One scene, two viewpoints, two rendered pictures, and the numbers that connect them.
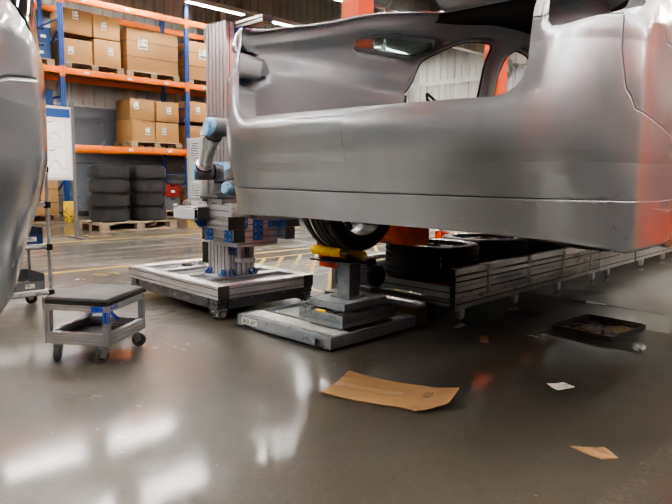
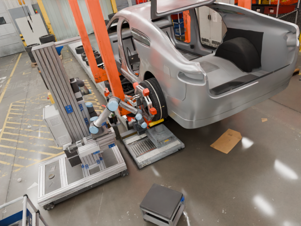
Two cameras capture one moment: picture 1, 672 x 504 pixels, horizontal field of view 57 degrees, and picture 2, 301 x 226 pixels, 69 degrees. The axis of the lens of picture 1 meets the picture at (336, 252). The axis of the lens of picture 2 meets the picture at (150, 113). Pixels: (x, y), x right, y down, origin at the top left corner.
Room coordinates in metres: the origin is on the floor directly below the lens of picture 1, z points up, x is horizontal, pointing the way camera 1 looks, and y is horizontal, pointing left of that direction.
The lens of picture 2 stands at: (2.39, 2.69, 2.47)
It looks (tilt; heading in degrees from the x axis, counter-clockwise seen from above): 31 degrees down; 298
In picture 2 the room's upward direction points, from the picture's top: 12 degrees counter-clockwise
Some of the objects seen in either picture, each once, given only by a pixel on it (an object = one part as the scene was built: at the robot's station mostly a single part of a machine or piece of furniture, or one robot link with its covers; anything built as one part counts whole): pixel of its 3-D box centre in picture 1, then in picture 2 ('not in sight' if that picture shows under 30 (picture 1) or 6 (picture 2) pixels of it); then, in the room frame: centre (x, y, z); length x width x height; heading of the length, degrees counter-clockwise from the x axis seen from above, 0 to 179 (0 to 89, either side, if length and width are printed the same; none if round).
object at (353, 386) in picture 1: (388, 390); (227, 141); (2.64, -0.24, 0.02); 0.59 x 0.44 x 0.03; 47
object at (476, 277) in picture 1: (538, 267); not in sight; (4.74, -1.59, 0.28); 2.47 x 0.06 x 0.22; 137
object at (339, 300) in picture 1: (348, 281); (158, 126); (3.73, -0.08, 0.32); 0.40 x 0.30 x 0.28; 137
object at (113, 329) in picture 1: (98, 321); (163, 207); (3.22, 1.27, 0.17); 0.43 x 0.36 x 0.34; 171
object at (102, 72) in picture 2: not in sight; (109, 71); (5.57, -1.69, 0.69); 0.52 x 0.17 x 0.35; 47
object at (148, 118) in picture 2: not in sight; (144, 103); (3.85, 0.04, 0.85); 0.54 x 0.07 x 0.54; 137
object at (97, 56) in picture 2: not in sight; (94, 59); (7.40, -3.56, 0.39); 0.66 x 0.66 x 0.24
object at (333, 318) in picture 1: (348, 311); (160, 135); (3.73, -0.08, 0.13); 0.50 x 0.36 x 0.10; 137
